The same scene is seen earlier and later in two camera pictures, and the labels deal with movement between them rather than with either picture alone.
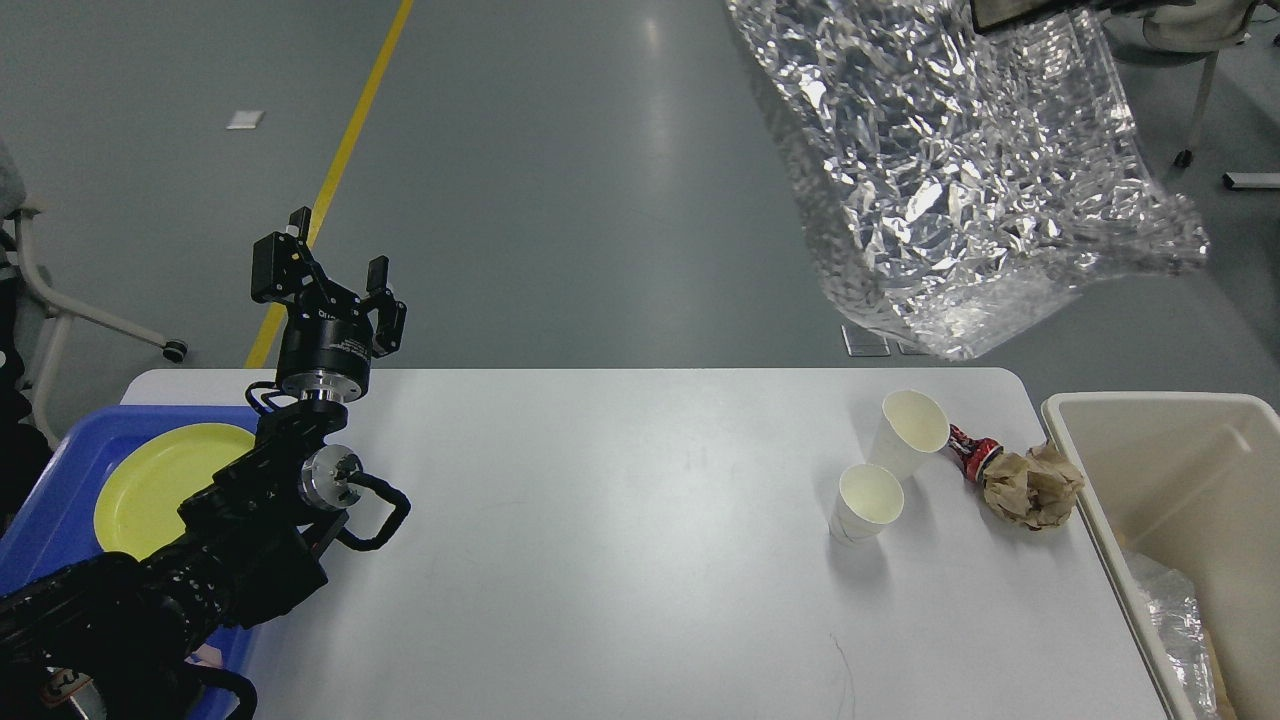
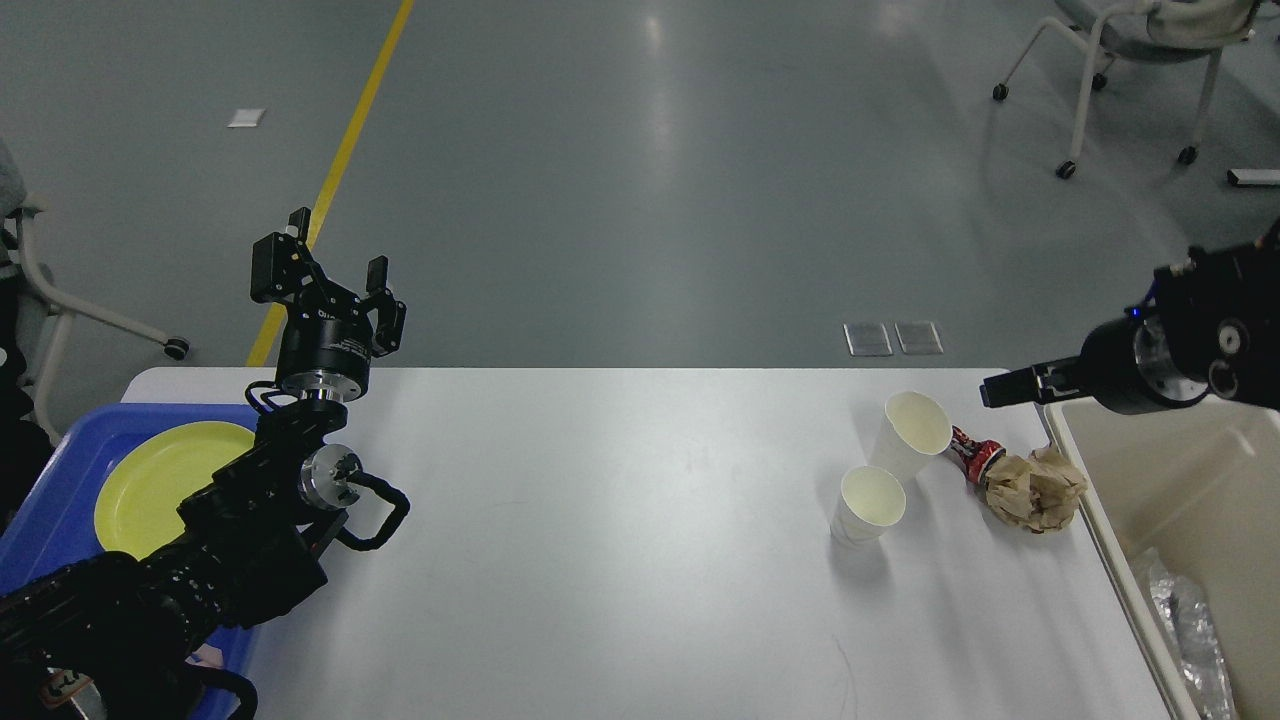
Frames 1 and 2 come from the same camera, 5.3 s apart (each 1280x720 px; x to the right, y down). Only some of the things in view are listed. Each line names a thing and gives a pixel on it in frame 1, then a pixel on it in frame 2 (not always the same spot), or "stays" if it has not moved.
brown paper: [1038, 488] stays
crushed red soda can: [973, 455] stays
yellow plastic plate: [148, 474] stays
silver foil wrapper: [960, 186] → [1187, 627]
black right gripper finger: [988, 14] → [1133, 365]
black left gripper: [327, 351] stays
